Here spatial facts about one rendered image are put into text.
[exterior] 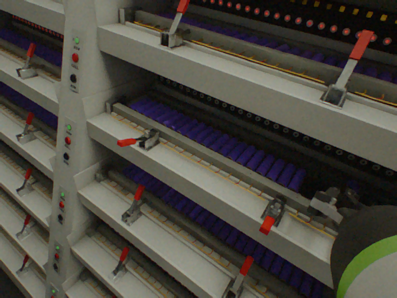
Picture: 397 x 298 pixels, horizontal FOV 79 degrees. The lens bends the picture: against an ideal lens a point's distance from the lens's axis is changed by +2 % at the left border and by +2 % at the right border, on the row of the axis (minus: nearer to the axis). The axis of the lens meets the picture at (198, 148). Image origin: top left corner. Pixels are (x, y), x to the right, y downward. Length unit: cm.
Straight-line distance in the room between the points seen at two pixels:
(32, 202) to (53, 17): 56
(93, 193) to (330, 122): 54
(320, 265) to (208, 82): 31
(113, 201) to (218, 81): 40
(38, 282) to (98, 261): 48
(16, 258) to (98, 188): 69
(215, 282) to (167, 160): 25
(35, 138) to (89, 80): 37
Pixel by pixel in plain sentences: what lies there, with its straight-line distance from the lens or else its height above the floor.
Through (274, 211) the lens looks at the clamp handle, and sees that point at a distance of 39.
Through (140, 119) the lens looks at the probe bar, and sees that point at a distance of 53.
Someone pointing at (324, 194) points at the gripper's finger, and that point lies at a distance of 29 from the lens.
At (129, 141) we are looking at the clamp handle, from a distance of 44.
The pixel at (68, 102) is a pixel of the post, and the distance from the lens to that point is 62.
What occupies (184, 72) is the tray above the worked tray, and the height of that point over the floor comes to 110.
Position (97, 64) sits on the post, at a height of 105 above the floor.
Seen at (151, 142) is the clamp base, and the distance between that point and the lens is 48.
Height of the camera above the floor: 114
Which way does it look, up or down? 22 degrees down
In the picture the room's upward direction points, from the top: 18 degrees clockwise
